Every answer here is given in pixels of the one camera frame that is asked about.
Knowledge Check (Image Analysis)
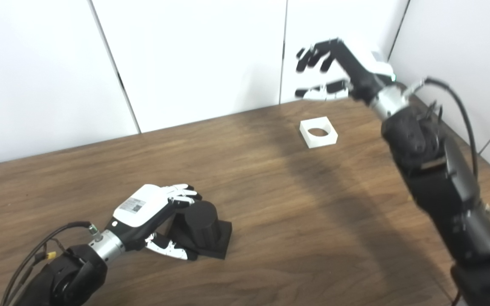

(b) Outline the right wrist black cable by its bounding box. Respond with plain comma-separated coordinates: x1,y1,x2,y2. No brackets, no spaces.
405,76,480,179

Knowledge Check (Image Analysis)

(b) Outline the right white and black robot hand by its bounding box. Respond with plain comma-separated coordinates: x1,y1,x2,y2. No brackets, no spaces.
295,37,396,102

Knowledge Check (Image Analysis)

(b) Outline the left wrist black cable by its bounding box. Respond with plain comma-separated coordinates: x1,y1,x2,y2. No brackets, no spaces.
0,221,101,306

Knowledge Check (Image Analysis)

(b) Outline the black peg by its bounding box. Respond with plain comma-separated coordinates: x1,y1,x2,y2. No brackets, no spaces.
165,200,233,260

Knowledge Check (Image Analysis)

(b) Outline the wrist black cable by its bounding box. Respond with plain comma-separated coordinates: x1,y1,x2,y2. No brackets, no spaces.
405,76,480,179
0,221,101,306

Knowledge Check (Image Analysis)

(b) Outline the white square piece with hole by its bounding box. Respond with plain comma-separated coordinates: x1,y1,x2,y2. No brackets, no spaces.
299,116,339,149

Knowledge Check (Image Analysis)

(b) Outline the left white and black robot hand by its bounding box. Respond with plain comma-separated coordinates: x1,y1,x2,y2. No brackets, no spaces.
106,184,203,261

